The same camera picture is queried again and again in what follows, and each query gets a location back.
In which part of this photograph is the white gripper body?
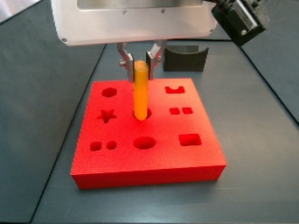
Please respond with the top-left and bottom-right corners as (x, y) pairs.
(51, 0), (217, 46)

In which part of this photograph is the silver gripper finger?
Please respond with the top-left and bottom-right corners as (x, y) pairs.
(117, 42), (135, 82)
(146, 39), (167, 80)

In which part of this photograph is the orange oval peg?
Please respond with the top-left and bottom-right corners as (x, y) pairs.
(134, 60), (149, 121)

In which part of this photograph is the red foam shape board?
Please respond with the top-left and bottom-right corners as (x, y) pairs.
(71, 79), (227, 189)

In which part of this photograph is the black curved part holder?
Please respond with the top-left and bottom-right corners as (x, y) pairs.
(163, 45), (210, 72)

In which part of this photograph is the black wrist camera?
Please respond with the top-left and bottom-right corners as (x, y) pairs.
(211, 0), (270, 46)

